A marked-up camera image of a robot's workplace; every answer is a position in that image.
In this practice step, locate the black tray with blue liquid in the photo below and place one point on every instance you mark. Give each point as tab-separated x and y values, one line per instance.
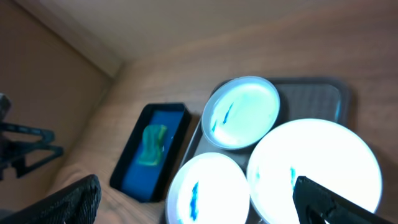
148	183

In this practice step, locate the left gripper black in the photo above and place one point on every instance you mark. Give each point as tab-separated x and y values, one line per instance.
76	203

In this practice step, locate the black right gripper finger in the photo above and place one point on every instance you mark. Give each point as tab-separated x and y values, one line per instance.
317	205

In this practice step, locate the small white plate far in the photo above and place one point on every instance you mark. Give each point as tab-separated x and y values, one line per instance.
240	112

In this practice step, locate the green sponge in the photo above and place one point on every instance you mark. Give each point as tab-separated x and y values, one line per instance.
153	139

